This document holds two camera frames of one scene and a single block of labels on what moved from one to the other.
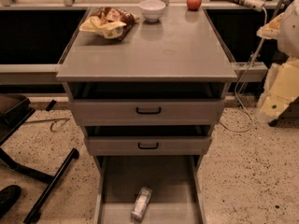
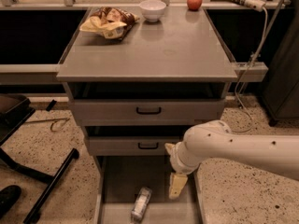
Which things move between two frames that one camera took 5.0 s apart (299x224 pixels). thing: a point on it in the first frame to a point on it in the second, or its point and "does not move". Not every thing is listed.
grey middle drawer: x=149 y=146 does not move
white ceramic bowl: x=151 y=9 does not move
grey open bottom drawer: x=177 y=183 does not move
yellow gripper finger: x=271 y=31 to x=177 y=182
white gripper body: x=290 y=28 to x=177 y=160
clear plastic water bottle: x=141 y=204 does not move
